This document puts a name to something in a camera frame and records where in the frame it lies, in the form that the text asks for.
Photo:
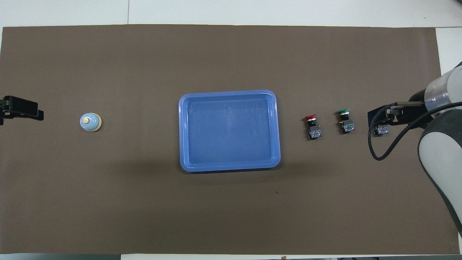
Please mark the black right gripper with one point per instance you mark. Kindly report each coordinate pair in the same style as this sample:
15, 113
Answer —
408, 113

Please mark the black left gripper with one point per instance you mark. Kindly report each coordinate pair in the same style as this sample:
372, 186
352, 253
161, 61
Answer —
3, 107

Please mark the yellow push button switch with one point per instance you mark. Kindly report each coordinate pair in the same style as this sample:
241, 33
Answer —
382, 130

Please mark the green push button switch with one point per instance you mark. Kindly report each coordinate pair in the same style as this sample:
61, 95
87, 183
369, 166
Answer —
347, 126

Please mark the red push button switch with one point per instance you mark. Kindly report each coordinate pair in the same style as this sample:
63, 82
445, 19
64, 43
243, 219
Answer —
314, 131

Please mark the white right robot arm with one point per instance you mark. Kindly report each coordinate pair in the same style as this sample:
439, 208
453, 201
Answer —
440, 151

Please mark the light blue call bell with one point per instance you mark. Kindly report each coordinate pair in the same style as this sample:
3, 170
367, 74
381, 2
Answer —
90, 122

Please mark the blue plastic tray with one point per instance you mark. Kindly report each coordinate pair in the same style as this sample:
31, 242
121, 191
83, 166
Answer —
229, 133

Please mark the brown table mat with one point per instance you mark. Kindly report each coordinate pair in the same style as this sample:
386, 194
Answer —
144, 198

